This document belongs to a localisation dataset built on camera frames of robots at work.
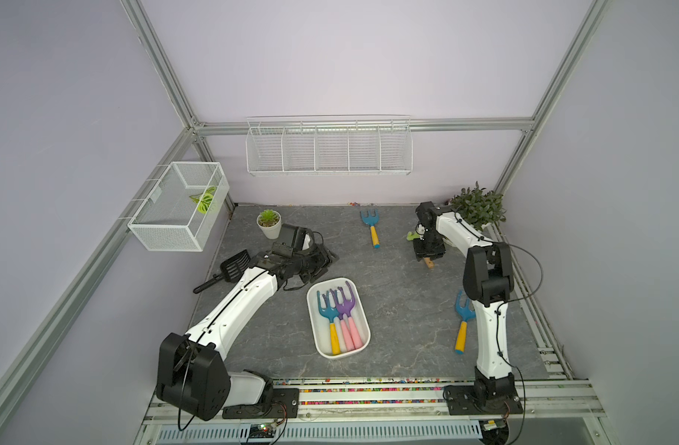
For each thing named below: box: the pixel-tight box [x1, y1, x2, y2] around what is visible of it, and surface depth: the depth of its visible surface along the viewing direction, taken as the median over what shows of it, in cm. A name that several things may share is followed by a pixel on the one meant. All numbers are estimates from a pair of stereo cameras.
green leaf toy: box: [189, 186, 218, 215], surface depth 83 cm
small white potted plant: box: [256, 208, 282, 240], surface depth 107 cm
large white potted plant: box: [445, 180, 507, 233], surface depth 95 cm
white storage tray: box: [307, 277, 372, 359], surface depth 89 cm
